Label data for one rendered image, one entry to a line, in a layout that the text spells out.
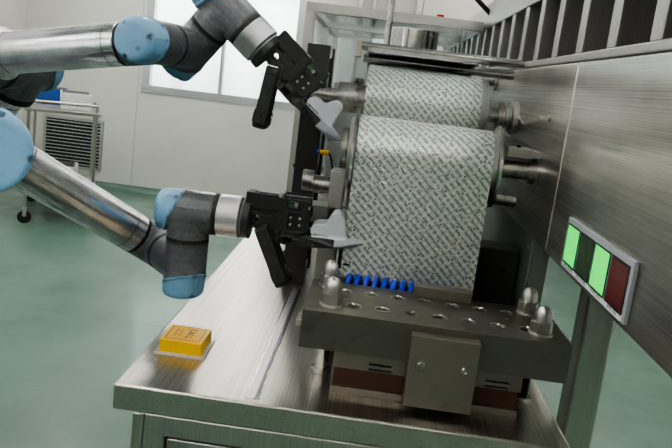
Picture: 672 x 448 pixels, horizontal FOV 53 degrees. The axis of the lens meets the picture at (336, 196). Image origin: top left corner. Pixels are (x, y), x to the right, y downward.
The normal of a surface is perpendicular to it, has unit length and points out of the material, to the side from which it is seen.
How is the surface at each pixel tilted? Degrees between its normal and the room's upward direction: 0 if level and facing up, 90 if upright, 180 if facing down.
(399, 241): 90
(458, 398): 90
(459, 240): 90
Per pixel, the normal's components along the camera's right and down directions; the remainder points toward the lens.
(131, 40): -0.32, 0.12
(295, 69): -0.07, 0.16
